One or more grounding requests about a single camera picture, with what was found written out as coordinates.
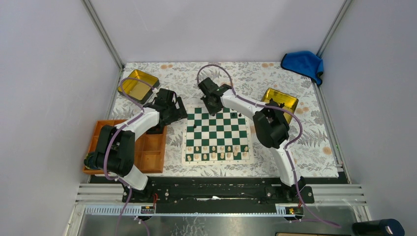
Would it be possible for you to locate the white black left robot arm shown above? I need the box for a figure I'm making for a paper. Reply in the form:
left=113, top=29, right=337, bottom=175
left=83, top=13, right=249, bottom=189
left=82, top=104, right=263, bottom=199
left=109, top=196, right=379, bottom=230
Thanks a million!
left=85, top=88, right=187, bottom=202

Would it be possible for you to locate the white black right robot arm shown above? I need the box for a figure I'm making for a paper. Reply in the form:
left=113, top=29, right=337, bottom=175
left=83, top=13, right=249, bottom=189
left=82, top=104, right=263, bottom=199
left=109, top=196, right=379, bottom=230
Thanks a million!
left=197, top=78, right=302, bottom=203

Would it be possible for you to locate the green white chess board mat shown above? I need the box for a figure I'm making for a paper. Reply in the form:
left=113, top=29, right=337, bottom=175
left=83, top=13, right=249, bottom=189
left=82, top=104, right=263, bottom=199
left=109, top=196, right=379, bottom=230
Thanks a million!
left=181, top=105, right=254, bottom=166

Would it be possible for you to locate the gold tin left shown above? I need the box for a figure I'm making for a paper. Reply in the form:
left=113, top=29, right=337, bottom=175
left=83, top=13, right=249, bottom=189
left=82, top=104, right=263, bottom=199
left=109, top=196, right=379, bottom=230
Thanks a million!
left=118, top=69, right=160, bottom=105

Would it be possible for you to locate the gold tin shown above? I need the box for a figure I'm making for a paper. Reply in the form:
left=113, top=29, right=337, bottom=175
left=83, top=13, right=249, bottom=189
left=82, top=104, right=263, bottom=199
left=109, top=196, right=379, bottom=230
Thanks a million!
left=118, top=69, right=160, bottom=105
left=261, top=88, right=299, bottom=113

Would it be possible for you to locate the gold tin right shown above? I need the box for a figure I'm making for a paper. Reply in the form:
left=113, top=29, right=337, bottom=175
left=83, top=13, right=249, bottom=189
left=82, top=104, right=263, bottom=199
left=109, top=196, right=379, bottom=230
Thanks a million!
left=261, top=88, right=299, bottom=113

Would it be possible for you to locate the black tape roll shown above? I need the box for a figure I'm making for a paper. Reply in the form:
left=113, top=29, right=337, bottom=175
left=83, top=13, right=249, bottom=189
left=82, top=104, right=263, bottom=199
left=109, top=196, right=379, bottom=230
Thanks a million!
left=84, top=152, right=97, bottom=170

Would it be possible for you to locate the blue cloth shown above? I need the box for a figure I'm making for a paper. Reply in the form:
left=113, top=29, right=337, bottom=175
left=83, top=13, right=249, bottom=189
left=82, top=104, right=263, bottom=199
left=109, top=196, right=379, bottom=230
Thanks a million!
left=281, top=51, right=324, bottom=86

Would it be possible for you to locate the floral tablecloth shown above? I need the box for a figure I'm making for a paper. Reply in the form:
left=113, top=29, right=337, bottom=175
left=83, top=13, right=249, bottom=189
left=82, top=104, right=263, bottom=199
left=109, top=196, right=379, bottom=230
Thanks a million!
left=121, top=62, right=339, bottom=178

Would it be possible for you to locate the dark cylinder bottle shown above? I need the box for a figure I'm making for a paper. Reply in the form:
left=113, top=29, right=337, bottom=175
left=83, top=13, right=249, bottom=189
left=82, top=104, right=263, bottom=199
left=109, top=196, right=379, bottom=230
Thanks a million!
left=352, top=219, right=405, bottom=236

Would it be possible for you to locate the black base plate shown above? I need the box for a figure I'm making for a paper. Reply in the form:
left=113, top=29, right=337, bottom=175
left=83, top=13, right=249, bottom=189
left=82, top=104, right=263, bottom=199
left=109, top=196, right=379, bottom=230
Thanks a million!
left=122, top=177, right=315, bottom=204

